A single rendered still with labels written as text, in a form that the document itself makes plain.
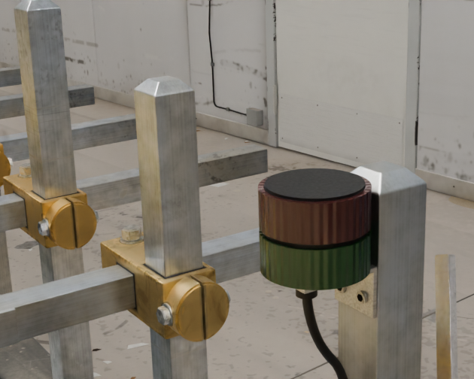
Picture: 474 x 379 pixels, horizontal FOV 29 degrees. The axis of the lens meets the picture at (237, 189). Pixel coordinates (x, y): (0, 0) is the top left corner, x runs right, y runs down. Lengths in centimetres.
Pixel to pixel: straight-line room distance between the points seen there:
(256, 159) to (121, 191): 18
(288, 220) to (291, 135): 419
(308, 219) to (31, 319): 34
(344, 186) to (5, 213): 56
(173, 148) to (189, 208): 5
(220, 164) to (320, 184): 61
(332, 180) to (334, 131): 393
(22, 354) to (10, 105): 44
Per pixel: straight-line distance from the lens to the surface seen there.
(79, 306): 76
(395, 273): 52
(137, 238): 82
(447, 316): 63
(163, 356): 78
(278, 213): 47
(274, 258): 48
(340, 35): 431
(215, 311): 74
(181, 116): 71
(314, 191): 48
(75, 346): 103
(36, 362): 122
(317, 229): 47
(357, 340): 55
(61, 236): 94
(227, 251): 82
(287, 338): 277
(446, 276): 63
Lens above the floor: 126
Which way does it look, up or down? 18 degrees down
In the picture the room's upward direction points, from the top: 2 degrees counter-clockwise
